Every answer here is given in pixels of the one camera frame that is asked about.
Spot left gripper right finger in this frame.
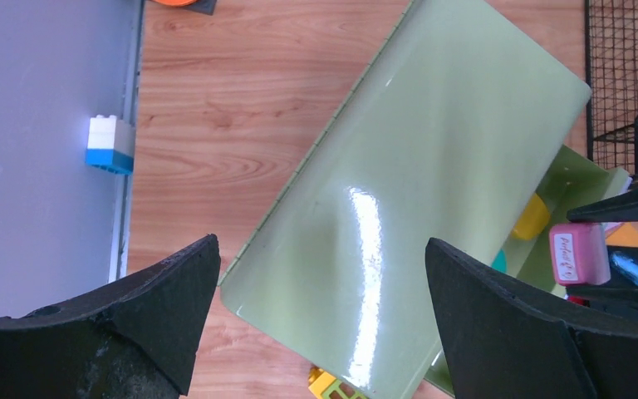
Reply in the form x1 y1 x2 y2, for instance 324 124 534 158
425 238 638 398

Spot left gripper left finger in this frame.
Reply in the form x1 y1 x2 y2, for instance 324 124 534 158
0 234 221 398

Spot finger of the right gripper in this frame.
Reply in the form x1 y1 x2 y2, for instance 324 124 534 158
567 285 638 319
567 187 638 223

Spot green eraser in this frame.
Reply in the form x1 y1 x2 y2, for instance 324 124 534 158
491 249 508 273

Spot pink eraser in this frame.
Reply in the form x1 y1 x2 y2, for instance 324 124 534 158
549 223 611 286

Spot orange eraser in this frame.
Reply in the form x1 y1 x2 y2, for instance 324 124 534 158
510 193 551 241

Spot green drawer cabinet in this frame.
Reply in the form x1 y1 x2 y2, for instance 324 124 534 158
219 1 629 398

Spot orange folder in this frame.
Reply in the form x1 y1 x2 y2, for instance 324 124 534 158
606 223 638 248

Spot yellow grid box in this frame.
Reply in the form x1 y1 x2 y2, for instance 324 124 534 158
307 366 367 399

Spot blue white toy brick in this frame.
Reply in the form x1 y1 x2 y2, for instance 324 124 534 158
85 115 136 175

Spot orange tape roll holder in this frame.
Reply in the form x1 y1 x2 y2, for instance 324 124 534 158
153 0 217 15

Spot black wire mesh basket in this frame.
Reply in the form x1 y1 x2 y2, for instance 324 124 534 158
584 0 638 185

